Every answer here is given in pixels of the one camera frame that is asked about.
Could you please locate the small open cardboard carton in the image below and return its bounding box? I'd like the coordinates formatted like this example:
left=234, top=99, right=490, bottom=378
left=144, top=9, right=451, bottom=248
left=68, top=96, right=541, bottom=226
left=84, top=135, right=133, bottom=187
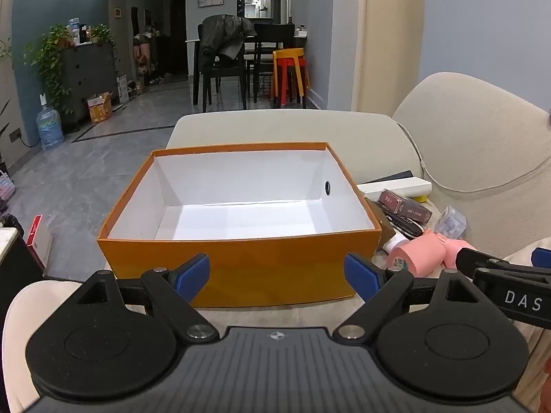
left=87, top=91, right=113, bottom=123

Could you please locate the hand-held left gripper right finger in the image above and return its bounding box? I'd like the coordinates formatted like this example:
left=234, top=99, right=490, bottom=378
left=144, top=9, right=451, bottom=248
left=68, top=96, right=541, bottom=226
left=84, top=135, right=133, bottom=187
left=333, top=252, right=478, bottom=345

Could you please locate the dark jacket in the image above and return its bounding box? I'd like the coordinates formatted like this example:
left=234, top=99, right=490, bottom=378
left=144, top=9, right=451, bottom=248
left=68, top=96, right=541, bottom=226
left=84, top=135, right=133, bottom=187
left=199, top=14, right=257, bottom=70

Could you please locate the trailing green plant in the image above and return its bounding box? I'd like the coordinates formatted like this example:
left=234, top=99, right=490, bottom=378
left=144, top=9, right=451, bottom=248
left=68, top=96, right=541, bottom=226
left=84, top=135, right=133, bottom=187
left=23, top=25, right=74, bottom=115

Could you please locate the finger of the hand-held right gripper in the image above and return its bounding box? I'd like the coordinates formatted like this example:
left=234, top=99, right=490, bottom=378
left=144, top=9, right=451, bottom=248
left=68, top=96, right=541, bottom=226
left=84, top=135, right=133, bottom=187
left=531, top=247, right=551, bottom=273
left=455, top=247, right=551, bottom=285

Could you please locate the white tube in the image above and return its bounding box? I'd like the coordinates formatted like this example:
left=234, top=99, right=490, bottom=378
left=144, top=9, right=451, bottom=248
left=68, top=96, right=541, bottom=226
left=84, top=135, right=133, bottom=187
left=382, top=232, right=409, bottom=254

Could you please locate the orange cardboard box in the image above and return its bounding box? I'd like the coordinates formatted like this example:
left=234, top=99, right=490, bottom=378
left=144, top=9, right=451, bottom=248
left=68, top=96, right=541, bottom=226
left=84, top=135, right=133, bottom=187
left=97, top=141, right=383, bottom=308

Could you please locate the red and white box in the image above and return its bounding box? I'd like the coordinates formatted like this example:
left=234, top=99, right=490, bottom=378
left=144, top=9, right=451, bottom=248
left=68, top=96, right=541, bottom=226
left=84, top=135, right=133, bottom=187
left=23, top=214, right=53, bottom=269

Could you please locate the blue water jug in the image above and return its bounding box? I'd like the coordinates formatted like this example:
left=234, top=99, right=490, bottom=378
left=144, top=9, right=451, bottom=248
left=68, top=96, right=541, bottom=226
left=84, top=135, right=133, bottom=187
left=35, top=94, right=65, bottom=150

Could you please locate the clear plastic box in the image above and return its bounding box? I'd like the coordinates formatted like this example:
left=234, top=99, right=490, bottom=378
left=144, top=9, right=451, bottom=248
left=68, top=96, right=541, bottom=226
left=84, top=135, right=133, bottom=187
left=434, top=205, right=468, bottom=241

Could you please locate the small green potted plant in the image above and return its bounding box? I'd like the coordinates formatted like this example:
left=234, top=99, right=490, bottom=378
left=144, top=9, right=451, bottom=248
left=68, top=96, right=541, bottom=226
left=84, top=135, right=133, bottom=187
left=90, top=23, right=115, bottom=46

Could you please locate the dining table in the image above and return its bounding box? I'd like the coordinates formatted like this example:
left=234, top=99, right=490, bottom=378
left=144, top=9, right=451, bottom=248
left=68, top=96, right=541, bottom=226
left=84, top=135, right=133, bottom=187
left=185, top=32, right=308, bottom=104

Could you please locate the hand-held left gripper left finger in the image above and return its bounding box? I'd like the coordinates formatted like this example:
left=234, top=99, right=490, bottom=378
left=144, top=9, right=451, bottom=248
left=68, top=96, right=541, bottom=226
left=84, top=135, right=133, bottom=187
left=77, top=253, right=218, bottom=345

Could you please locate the red stool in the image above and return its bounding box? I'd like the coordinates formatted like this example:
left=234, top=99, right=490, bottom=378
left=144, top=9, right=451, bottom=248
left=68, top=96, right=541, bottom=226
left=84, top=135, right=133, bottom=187
left=275, top=58, right=307, bottom=108

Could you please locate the beige fabric sofa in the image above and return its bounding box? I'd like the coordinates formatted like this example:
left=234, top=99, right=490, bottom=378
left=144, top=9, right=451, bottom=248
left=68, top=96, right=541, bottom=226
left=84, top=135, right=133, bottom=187
left=0, top=72, right=551, bottom=413

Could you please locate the dark grey cabinet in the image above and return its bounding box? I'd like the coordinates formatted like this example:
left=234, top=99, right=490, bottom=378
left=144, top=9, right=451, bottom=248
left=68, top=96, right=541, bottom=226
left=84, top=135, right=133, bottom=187
left=56, top=42, right=119, bottom=132

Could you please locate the black dining chair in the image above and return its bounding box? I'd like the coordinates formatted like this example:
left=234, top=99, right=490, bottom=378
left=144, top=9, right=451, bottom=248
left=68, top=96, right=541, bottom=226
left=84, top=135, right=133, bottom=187
left=193, top=21, right=248, bottom=110
left=247, top=23, right=298, bottom=104

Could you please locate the black flat device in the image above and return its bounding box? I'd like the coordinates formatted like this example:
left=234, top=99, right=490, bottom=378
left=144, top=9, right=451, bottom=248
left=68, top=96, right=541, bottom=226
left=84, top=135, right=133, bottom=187
left=364, top=170, right=415, bottom=185

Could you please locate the black slim tool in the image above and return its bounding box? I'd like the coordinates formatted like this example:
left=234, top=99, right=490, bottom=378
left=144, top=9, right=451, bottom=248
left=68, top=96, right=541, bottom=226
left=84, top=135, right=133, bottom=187
left=379, top=211, right=425, bottom=238

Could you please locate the pink cylindrical gadget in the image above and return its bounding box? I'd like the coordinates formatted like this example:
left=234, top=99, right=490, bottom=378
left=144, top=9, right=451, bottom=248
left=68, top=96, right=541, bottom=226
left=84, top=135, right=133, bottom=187
left=386, top=230, right=478, bottom=277

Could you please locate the woven bag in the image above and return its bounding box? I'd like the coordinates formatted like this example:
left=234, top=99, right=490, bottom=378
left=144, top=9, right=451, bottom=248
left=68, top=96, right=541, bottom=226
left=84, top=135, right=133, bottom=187
left=0, top=170, right=15, bottom=211

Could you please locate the black side table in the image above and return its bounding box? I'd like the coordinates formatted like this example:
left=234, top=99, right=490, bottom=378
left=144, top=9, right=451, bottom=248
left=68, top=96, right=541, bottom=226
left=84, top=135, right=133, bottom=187
left=0, top=214, right=46, bottom=310

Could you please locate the illustrated dark card box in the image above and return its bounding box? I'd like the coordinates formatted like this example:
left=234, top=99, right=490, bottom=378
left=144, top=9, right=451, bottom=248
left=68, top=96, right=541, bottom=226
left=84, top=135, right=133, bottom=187
left=378, top=189, right=407, bottom=215
left=394, top=198, right=433, bottom=225

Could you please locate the long white box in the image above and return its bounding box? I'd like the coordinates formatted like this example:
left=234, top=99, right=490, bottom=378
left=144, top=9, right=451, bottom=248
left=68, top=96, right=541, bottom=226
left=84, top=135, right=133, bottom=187
left=356, top=177, right=432, bottom=201

